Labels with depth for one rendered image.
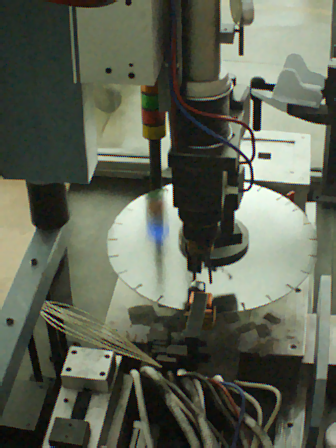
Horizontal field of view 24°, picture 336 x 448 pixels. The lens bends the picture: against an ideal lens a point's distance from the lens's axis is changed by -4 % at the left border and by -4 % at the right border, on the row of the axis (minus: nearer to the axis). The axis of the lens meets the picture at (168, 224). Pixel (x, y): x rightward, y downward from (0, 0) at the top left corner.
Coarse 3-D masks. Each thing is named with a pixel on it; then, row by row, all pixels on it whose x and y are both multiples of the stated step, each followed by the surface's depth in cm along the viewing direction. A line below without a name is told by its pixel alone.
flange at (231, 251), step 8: (240, 224) 130; (248, 232) 129; (248, 240) 127; (216, 248) 125; (224, 248) 125; (232, 248) 125; (240, 248) 125; (216, 256) 124; (224, 256) 124; (232, 256) 125
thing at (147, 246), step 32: (160, 192) 139; (256, 192) 139; (128, 224) 132; (160, 224) 132; (256, 224) 132; (288, 224) 131; (128, 256) 126; (160, 256) 126; (256, 256) 125; (288, 256) 125; (160, 288) 120; (192, 288) 120; (224, 288) 120; (256, 288) 119; (288, 288) 119
